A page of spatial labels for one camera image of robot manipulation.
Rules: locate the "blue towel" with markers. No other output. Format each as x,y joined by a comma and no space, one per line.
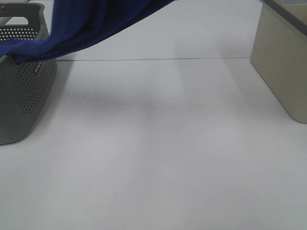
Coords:
80,24

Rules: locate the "grey perforated laundry basket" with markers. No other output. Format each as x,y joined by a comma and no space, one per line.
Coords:
24,87

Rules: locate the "beige plastic bin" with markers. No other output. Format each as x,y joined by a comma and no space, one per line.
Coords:
279,53

